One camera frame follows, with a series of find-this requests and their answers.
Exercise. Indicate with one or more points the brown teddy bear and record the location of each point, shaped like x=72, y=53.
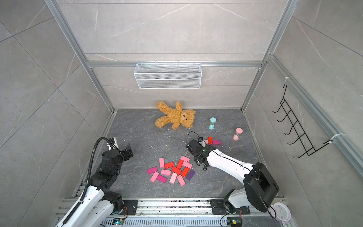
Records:
x=176, y=116

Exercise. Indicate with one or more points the black wire hook rack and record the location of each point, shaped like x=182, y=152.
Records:
x=296, y=126

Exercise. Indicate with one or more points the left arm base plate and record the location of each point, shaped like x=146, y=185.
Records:
x=127, y=206

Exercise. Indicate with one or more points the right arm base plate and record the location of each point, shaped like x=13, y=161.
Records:
x=221, y=207

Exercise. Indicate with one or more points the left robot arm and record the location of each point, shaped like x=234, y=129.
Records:
x=97, y=201

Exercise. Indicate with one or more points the light pink block lower left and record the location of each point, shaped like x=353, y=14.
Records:
x=154, y=177

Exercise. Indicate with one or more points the teal sand timer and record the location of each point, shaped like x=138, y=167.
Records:
x=212, y=123

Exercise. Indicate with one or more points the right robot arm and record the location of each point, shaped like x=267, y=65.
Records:
x=259, y=187

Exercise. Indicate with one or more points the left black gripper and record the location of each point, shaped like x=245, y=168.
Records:
x=124, y=153

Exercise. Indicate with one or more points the light pink block centre right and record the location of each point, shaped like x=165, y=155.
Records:
x=187, y=164

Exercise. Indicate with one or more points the light pink block bottom right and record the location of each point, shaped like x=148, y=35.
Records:
x=181, y=180

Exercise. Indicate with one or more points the white wire mesh basket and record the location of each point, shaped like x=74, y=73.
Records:
x=168, y=75

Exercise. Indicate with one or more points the lilac round clock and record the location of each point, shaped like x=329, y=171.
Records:
x=280, y=212

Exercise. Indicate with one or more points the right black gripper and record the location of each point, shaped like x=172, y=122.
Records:
x=196, y=159

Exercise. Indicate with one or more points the light pink block bottom middle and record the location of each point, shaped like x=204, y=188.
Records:
x=173, y=178

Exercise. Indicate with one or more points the light pink block upper left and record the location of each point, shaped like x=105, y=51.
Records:
x=161, y=162

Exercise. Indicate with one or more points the light pink block top centre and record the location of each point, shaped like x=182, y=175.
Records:
x=185, y=159

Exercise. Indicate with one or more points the magenta block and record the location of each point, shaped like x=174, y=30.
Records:
x=217, y=142
x=152, y=170
x=162, y=179

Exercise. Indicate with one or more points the pink sand timer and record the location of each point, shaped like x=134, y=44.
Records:
x=237, y=134

